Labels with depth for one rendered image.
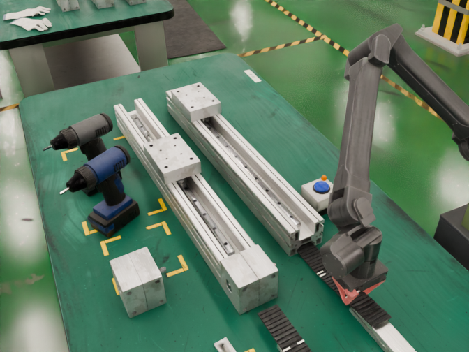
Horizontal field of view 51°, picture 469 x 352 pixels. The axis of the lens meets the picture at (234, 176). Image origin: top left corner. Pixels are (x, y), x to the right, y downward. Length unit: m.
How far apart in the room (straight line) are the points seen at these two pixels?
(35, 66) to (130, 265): 1.82
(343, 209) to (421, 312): 0.34
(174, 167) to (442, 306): 0.74
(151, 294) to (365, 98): 0.64
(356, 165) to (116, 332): 0.63
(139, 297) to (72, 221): 0.39
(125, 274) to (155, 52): 1.93
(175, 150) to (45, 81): 1.54
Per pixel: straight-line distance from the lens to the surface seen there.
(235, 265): 1.11
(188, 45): 4.22
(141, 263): 1.14
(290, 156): 1.57
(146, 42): 2.86
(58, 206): 1.50
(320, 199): 1.33
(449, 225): 1.44
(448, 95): 1.30
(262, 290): 1.12
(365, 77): 1.13
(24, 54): 2.78
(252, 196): 1.33
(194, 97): 1.65
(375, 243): 1.00
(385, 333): 1.12
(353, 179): 1.01
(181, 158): 1.37
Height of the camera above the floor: 1.72
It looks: 39 degrees down
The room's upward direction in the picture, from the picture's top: 2 degrees counter-clockwise
